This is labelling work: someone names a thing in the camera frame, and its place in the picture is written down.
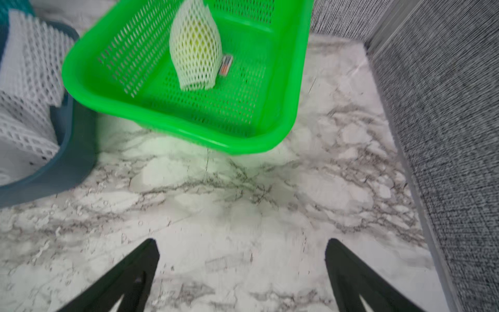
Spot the green custard apple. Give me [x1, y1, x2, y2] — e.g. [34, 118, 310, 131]
[186, 21, 216, 60]

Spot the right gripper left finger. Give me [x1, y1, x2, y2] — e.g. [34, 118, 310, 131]
[60, 238, 160, 311]

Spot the green plastic basket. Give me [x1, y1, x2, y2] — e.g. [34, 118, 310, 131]
[62, 1, 313, 155]

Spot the teal plastic basket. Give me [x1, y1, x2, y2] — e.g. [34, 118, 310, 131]
[0, 0, 35, 25]

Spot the white foam nets pile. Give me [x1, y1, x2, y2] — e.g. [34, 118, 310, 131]
[1, 9, 75, 163]

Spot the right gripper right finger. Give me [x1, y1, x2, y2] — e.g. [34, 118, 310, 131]
[325, 239, 422, 311]

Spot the dark blue-grey tub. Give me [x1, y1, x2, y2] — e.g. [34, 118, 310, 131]
[1, 21, 96, 207]

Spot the small label sticker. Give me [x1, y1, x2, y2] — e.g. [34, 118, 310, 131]
[218, 54, 234, 77]

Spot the white foam net sleeve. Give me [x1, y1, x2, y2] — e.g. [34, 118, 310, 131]
[169, 0, 223, 91]

